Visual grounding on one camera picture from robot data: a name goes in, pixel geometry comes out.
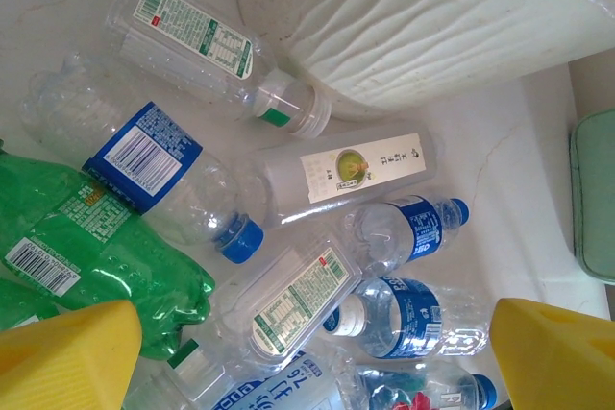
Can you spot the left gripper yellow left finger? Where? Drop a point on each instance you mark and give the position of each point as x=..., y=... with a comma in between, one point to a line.
x=62, y=362

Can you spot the large clear bottle blue print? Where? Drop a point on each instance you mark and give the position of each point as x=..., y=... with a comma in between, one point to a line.
x=269, y=391

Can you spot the frosted bottle matcha label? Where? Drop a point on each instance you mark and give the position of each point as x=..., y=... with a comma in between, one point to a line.
x=360, y=170

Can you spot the dimpled clear bottle blue label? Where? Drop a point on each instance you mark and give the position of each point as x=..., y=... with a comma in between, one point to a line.
x=144, y=155

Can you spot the green plastic soda bottle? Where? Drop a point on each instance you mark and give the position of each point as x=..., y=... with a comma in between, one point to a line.
x=19, y=304
x=96, y=237

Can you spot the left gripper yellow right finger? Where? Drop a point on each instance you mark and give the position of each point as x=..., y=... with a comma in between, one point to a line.
x=562, y=362

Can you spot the clear bottle red flower label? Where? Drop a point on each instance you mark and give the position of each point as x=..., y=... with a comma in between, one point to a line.
x=418, y=395

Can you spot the blue label bottle white cap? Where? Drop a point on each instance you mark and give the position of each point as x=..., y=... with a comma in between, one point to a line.
x=413, y=319

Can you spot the white ribbed plastic bin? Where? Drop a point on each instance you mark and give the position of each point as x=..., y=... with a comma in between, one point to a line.
x=432, y=21

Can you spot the clear square bottle green label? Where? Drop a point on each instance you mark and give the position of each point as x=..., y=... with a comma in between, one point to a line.
x=192, y=35
x=298, y=299

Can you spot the mint green zipped case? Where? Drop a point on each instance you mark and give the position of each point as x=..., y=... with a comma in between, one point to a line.
x=596, y=199

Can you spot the small water bottle blue cap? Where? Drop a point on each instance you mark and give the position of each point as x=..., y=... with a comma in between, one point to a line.
x=425, y=227

